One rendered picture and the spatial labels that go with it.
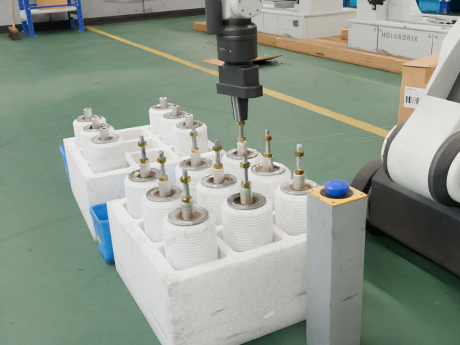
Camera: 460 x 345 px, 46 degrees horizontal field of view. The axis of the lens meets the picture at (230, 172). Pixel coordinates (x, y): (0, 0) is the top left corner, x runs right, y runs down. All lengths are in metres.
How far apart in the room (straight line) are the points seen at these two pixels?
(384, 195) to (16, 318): 0.85
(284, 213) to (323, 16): 3.41
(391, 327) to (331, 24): 3.51
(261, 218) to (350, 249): 0.18
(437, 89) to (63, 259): 0.95
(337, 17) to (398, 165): 3.45
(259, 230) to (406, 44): 2.57
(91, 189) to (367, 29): 2.62
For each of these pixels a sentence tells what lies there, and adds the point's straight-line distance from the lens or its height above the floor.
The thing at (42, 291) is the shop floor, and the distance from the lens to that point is 1.31.
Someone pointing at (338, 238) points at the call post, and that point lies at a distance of 0.88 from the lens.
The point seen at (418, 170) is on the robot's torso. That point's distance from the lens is 1.03.
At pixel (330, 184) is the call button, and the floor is 0.33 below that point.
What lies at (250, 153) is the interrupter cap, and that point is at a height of 0.25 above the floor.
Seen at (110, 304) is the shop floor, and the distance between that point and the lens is 1.22.
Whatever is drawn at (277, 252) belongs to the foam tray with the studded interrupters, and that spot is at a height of 0.17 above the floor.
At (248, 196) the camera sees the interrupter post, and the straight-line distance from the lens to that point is 1.00.
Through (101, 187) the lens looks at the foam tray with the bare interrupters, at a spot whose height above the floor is 0.15.
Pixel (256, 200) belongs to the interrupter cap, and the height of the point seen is 0.25.
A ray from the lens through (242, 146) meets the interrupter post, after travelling 1.24.
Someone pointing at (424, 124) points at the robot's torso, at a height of 0.37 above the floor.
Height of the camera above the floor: 0.67
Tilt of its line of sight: 21 degrees down
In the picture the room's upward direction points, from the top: 3 degrees counter-clockwise
